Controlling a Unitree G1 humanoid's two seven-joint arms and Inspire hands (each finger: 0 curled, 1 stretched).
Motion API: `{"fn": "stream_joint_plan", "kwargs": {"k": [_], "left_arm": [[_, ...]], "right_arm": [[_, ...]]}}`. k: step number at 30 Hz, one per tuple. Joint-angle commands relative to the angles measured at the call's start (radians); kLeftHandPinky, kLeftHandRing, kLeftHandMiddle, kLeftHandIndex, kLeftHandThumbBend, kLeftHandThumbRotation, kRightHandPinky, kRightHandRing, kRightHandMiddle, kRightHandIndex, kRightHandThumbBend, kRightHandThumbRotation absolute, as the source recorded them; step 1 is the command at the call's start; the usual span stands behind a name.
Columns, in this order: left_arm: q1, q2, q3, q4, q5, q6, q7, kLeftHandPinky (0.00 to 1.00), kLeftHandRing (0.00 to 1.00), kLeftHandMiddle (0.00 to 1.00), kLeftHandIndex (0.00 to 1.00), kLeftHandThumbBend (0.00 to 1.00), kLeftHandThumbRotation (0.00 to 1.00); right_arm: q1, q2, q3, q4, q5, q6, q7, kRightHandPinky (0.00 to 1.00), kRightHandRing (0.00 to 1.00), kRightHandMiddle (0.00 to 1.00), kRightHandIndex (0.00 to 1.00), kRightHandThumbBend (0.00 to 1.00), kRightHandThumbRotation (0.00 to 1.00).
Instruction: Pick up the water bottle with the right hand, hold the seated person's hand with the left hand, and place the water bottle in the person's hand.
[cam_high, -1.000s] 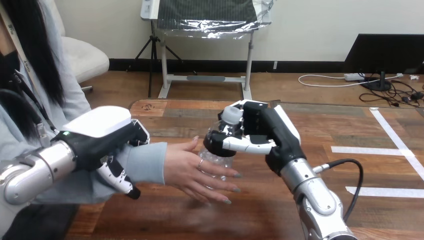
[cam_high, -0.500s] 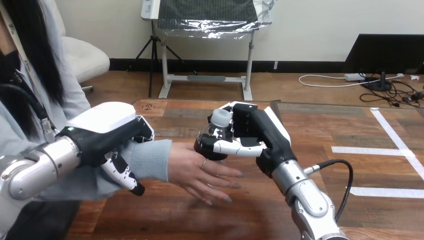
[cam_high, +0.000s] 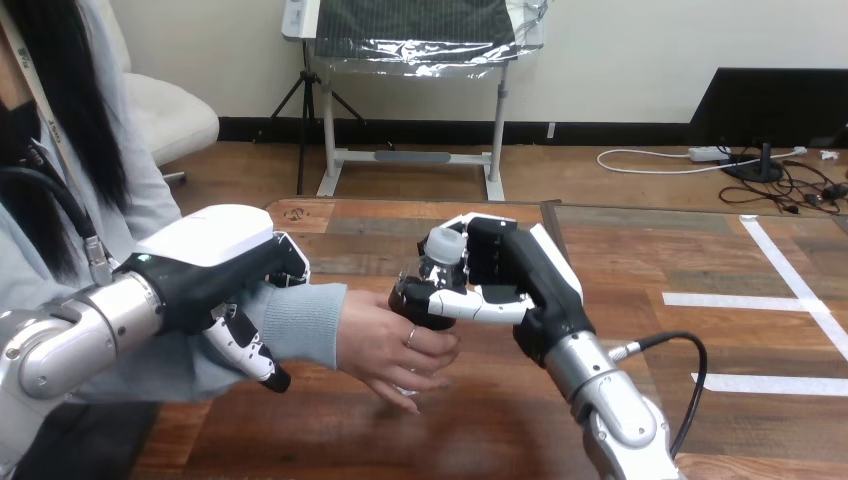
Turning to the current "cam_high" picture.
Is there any person's hand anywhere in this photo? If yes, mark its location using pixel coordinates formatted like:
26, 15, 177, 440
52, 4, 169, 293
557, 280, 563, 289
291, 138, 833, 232
336, 289, 461, 415

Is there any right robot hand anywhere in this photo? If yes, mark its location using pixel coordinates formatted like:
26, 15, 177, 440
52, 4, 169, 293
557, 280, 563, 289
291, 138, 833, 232
388, 212, 597, 370

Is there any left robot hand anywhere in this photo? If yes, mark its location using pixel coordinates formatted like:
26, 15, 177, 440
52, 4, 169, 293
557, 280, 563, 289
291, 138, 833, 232
116, 203, 312, 395

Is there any clear water bottle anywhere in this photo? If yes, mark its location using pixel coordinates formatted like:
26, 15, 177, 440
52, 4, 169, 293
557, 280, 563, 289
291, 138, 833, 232
392, 226, 468, 397

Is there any person's forearm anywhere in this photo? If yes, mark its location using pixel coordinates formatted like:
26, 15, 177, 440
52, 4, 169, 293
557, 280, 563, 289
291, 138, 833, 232
66, 280, 348, 404

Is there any person's body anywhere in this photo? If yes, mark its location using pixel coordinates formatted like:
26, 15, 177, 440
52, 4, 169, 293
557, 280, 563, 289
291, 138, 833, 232
0, 0, 183, 480

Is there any white desk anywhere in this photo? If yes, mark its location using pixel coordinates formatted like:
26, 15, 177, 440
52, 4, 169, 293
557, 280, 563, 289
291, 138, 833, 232
281, 0, 550, 203

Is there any white cushioned chair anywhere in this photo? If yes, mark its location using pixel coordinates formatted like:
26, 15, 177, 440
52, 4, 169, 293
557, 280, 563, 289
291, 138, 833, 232
92, 0, 221, 185

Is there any black tripod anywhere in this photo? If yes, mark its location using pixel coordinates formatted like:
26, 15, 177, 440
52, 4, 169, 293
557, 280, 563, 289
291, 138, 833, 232
268, 40, 367, 197

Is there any white power strip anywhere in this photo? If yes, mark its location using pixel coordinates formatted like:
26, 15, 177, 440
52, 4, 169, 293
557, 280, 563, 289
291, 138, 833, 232
687, 146, 733, 164

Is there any foil sheet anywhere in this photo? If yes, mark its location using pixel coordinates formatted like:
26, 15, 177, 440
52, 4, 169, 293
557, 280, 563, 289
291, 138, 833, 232
312, 0, 550, 79

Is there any dark screen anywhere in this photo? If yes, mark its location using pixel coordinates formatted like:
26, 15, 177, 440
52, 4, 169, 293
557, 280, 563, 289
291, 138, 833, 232
688, 67, 848, 184

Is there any black cable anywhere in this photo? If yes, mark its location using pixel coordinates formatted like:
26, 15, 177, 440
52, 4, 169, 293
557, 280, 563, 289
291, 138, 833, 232
0, 166, 115, 287
608, 331, 709, 460

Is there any tangle of cables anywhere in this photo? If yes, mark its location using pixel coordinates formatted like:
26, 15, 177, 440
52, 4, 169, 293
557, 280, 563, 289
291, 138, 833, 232
596, 144, 848, 216

